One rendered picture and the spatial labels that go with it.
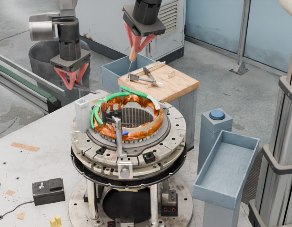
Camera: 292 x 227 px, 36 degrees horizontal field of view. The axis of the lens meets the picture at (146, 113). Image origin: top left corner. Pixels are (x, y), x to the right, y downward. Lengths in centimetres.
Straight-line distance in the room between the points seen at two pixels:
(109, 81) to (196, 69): 229
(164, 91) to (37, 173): 53
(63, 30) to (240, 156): 58
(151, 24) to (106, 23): 284
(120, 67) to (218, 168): 63
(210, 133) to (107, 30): 261
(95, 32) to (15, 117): 114
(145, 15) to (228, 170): 47
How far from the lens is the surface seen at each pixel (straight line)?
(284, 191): 150
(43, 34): 121
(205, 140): 145
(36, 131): 182
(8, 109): 347
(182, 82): 152
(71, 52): 123
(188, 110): 156
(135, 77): 149
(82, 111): 120
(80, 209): 144
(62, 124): 184
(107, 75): 160
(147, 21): 104
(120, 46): 384
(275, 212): 156
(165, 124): 124
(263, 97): 355
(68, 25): 120
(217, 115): 140
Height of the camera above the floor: 182
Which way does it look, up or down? 34 degrees down
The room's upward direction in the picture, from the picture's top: straight up
